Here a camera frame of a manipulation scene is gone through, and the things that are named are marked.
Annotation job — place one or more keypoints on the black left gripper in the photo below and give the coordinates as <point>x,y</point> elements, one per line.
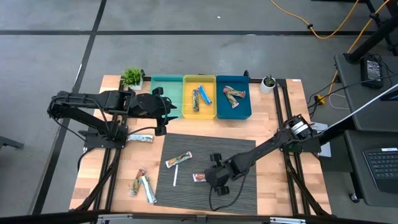
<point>146,104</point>

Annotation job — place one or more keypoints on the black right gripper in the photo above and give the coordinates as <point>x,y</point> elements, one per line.
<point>219,175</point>

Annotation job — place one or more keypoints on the granola bar dark blue-green wrapper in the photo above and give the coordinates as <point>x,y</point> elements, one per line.
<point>195,100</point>

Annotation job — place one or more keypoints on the granola bar white teal wrapper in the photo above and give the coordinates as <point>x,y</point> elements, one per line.
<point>140,138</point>

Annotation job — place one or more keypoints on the granola bar bright blue wrapper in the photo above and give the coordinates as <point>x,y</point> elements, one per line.
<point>205,95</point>

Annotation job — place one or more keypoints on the granola bar white blue wrapper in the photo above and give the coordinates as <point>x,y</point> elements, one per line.
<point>148,189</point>

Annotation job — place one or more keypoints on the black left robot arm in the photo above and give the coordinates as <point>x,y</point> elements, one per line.
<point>93,101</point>

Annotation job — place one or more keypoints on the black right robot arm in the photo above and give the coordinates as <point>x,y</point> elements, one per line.
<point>264,149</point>

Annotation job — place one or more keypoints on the teal plastic bin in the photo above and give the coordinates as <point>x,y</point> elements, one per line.
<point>171,84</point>

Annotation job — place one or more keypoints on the grey woven mat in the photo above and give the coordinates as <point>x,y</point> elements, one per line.
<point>186,199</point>

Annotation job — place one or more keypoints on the white stick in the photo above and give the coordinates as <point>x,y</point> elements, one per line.
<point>176,175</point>

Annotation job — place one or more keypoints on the yellow plastic bin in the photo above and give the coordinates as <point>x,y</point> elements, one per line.
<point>205,112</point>

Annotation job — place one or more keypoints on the black crossbeam with silver brackets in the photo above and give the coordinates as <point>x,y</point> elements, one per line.
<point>199,218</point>

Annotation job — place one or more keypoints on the green plant in white pot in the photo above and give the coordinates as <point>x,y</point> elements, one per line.
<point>132,77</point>

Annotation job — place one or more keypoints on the dark blue plastic bin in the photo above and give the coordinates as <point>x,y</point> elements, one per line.
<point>242,109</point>

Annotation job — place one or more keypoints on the small succulent in white pot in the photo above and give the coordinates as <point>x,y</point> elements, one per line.
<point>268,84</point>

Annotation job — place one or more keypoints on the white paper sheet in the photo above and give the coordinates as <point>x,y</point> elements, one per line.
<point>325,151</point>

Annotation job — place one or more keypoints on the black caster wheel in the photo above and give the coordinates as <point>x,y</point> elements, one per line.
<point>353,197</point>

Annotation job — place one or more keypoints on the black keyboard desk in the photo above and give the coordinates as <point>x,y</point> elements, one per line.
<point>357,186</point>

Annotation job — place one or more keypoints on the grey chair base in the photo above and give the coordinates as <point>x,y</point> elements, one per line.
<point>9,143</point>

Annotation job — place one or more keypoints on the black keyboard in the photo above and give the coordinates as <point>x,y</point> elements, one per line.
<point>382,168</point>

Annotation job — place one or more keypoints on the white rod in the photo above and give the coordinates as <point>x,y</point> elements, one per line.
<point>376,98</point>

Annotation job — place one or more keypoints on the black power adapter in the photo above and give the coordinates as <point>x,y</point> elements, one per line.
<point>371,71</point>

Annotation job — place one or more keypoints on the dark tablet screen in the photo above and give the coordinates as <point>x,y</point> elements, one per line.
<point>392,95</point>

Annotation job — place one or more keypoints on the black stand leg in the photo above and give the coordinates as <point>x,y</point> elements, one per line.
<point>373,39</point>

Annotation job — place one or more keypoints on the black aluminium table frame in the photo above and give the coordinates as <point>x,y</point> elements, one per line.
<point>256,80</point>

